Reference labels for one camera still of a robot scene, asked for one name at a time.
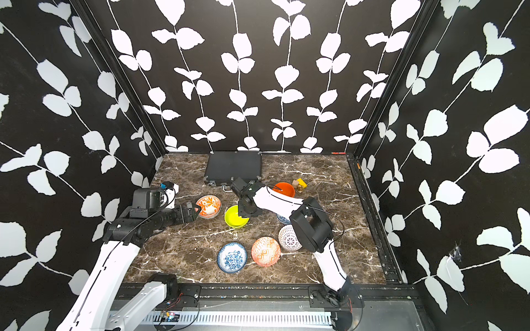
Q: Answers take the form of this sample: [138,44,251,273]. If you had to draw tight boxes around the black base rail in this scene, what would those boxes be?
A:
[155,284,425,311]

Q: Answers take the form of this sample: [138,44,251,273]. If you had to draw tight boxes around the orange plastic bowl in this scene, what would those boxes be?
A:
[273,182,295,197]

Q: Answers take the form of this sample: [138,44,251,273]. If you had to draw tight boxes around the orange leaf pattern bowl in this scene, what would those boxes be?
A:
[196,195,222,219]

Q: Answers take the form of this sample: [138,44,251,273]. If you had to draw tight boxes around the white vented strip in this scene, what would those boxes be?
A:
[140,311,333,328]

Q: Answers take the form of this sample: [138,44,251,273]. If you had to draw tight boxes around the red geometric pattern bowl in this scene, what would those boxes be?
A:
[251,237,281,267]

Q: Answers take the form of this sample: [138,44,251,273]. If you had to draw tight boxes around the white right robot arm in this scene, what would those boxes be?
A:
[230,178,353,307]

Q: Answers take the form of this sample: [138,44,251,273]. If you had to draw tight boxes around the small blue floral bowl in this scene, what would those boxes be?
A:
[276,215,291,225]

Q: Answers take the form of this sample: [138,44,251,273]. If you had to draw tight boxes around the lime yellow plastic bowl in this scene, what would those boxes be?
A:
[224,205,249,228]

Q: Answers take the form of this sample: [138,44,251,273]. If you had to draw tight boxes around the yellow wooden block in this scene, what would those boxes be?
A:
[297,178,307,188]

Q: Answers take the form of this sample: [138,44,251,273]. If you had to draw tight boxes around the large blue floral bowl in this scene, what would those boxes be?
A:
[217,242,248,274]

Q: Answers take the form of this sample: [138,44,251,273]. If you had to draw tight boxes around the small circuit board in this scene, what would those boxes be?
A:
[160,312,180,324]

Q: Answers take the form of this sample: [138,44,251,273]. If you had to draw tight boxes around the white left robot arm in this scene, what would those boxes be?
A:
[58,181,202,330]

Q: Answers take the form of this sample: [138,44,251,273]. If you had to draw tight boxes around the black carrying case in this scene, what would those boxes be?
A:
[204,151,262,187]

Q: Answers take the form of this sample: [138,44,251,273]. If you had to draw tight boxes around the black white lattice bowl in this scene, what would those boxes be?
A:
[278,225,302,252]

